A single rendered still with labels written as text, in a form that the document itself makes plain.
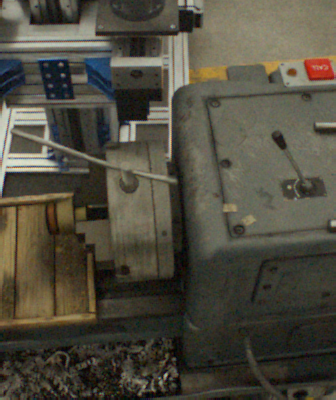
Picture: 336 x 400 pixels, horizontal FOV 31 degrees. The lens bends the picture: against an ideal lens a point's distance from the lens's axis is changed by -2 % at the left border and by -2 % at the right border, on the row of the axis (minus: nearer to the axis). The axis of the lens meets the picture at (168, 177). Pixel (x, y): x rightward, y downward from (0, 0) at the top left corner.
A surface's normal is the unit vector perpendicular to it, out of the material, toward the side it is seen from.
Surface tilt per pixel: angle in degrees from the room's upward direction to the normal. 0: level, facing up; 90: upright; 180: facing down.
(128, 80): 90
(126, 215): 34
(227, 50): 0
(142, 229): 45
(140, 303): 0
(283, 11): 0
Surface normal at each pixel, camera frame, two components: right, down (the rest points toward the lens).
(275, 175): 0.00, -0.56
